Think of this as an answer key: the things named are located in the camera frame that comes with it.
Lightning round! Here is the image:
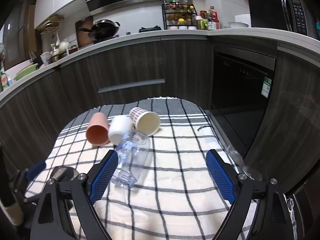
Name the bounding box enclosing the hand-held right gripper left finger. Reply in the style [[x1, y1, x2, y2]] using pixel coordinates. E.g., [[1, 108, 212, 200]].
[[30, 149, 119, 240]]

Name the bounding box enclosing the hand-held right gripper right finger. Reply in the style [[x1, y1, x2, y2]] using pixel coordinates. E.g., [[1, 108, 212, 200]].
[[205, 149, 298, 240]]

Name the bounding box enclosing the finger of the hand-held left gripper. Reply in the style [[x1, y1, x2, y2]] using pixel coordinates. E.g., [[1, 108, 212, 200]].
[[26, 161, 47, 180]]

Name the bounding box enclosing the pink cup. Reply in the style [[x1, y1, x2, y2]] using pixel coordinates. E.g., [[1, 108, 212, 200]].
[[86, 112, 110, 146]]

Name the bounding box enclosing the white cup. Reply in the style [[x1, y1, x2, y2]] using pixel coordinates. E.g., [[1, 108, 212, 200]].
[[108, 115, 134, 146]]

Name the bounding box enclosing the cream cup with red pattern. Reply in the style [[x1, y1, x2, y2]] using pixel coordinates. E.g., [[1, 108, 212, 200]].
[[129, 107, 161, 137]]

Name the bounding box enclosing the dark round object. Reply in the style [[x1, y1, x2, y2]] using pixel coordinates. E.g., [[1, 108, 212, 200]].
[[50, 166, 79, 181]]

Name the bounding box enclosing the clear plastic bag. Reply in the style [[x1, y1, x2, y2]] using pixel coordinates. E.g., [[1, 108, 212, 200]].
[[226, 145, 263, 182]]

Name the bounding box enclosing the checkered cloth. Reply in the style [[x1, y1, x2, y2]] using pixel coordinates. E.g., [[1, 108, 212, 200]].
[[25, 97, 263, 240]]

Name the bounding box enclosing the black built-in dishwasher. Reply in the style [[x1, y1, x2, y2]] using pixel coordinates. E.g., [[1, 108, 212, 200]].
[[210, 51, 277, 155]]

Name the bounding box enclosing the dish soap bottle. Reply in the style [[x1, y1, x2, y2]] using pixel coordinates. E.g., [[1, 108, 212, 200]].
[[0, 62, 9, 92]]

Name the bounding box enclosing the green bowl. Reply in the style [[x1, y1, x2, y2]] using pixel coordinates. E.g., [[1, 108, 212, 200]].
[[15, 63, 38, 80]]

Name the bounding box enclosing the green and white sticker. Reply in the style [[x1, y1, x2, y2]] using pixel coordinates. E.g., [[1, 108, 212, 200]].
[[261, 77, 272, 97]]

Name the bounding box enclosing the steel pot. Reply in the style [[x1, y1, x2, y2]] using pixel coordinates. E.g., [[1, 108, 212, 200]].
[[47, 52, 68, 64]]

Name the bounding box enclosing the white teapot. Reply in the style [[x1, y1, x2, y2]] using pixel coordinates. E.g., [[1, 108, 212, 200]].
[[59, 39, 70, 53]]

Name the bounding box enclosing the dark wood base cabinet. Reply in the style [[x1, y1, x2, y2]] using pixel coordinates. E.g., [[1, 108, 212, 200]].
[[0, 34, 320, 205]]

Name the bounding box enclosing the wooden cutting board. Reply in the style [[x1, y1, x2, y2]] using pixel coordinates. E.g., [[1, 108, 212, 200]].
[[76, 16, 93, 48]]

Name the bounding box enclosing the black wok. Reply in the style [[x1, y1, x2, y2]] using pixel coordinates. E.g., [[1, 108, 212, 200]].
[[79, 19, 120, 42]]

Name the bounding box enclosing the white bowl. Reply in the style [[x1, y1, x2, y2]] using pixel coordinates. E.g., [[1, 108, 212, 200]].
[[228, 21, 250, 28]]

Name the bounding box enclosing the white pot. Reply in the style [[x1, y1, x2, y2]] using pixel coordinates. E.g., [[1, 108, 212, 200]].
[[234, 14, 251, 27]]

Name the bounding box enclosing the black microwave oven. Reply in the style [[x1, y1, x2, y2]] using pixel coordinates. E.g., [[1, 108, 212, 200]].
[[248, 0, 318, 39]]

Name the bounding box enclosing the grey drawer handle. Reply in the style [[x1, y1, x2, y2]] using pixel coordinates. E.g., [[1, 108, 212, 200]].
[[97, 79, 166, 93]]

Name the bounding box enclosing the gold wall rack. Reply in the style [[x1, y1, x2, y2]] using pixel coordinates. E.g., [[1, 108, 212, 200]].
[[37, 16, 65, 34]]

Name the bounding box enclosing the black wire spice rack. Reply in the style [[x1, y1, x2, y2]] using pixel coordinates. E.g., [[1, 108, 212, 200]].
[[162, 2, 197, 30]]

